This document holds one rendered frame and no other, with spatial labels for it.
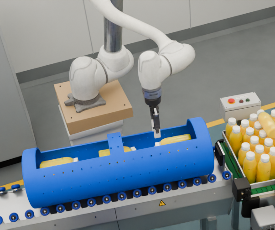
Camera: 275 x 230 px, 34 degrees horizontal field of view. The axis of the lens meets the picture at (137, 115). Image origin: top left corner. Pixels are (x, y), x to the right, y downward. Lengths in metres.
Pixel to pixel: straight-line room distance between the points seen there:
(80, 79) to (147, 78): 0.63
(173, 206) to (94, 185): 0.43
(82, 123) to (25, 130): 1.31
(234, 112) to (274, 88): 2.08
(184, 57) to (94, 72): 0.65
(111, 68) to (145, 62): 0.65
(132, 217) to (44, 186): 0.48
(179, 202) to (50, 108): 2.51
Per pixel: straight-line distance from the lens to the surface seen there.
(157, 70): 1.94
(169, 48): 2.03
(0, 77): 3.53
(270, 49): 5.18
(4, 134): 3.82
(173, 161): 2.11
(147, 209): 2.30
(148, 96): 2.02
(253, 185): 2.26
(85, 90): 2.53
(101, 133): 2.65
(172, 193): 2.28
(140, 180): 2.13
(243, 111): 2.54
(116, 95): 2.68
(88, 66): 2.48
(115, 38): 2.47
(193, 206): 2.36
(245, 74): 4.74
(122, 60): 2.56
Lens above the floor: 2.62
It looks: 38 degrees down
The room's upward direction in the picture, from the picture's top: 8 degrees counter-clockwise
